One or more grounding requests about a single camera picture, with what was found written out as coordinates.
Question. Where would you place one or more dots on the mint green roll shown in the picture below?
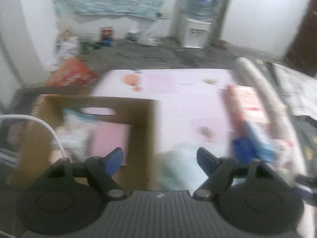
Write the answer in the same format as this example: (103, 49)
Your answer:
(179, 166)

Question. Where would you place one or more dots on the plaid grey blanket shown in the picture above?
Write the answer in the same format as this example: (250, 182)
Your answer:
(297, 91)

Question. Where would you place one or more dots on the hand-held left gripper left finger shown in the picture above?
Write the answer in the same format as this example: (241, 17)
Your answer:
(114, 160)

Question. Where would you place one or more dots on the teal white printed packet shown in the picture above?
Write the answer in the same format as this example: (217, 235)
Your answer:
(74, 129)

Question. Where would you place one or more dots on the white water dispenser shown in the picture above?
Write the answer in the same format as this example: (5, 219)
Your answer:
(198, 19)

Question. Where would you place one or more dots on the green bottles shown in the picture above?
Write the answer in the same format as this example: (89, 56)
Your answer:
(89, 46)

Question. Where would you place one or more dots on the white plastic floor bag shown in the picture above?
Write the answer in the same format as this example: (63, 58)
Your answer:
(148, 36)

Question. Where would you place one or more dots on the dark grey bedding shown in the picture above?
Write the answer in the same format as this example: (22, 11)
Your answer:
(307, 138)

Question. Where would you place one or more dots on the red printed box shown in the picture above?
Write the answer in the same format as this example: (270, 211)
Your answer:
(107, 32)

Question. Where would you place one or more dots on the brown cardboard box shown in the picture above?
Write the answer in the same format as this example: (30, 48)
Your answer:
(145, 119)

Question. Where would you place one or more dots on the orange plastic bag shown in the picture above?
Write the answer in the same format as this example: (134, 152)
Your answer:
(71, 73)

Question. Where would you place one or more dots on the rolled white mat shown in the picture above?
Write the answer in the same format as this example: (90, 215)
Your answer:
(267, 96)

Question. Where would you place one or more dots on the brown wooden door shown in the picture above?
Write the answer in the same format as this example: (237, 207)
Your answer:
(305, 47)

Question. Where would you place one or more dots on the pink wet wipes packet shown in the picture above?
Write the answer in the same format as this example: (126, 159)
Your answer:
(250, 101)

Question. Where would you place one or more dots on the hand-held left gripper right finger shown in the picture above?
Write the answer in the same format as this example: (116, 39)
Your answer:
(205, 160)

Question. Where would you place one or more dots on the white bag of clutter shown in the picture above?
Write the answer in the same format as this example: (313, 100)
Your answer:
(66, 45)

